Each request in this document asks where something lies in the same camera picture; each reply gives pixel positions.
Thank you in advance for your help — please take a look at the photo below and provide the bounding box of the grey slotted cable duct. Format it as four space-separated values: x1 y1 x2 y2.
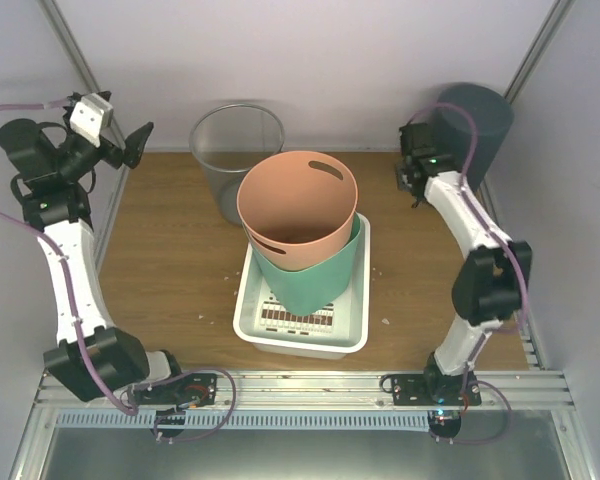
56 409 429 432

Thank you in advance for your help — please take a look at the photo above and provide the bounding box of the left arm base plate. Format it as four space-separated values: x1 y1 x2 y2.
132 373 218 409

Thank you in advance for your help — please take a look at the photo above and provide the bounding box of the white plastic tub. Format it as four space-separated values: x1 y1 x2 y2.
233 215 371 360

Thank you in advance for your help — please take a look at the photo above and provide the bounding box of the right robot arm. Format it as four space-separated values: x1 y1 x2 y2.
396 122 532 405

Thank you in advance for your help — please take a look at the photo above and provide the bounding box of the silver wire mesh bin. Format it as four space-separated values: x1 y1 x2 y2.
189 103 286 226

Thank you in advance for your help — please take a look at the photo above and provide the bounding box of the left aluminium frame post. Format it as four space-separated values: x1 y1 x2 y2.
37 0 125 150

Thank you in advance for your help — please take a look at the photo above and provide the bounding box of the right aluminium frame post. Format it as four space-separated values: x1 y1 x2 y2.
504 0 575 105

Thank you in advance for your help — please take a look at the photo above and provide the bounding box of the salmon pink plastic bin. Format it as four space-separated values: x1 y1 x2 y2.
237 151 359 271

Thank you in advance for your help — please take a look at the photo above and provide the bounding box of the aluminium frame post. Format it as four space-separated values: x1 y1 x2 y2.
37 0 125 150
504 0 575 105

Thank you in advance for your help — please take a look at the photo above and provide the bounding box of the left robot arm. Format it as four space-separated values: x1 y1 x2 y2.
0 118 186 404

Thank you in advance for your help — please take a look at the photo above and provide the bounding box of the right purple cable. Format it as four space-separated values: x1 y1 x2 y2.
406 101 531 381

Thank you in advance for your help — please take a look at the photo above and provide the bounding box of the aluminium mounting rail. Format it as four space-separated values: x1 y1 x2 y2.
34 370 575 411

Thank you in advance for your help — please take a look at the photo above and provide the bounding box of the dark grey plastic bin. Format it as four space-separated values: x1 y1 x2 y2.
429 81 515 188

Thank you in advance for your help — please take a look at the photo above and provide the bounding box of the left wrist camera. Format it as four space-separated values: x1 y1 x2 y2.
69 91 114 148

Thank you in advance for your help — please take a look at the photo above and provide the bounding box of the green plastic bin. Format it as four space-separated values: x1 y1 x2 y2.
251 213 370 316

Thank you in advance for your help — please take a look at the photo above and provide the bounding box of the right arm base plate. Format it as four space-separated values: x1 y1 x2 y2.
379 373 482 407

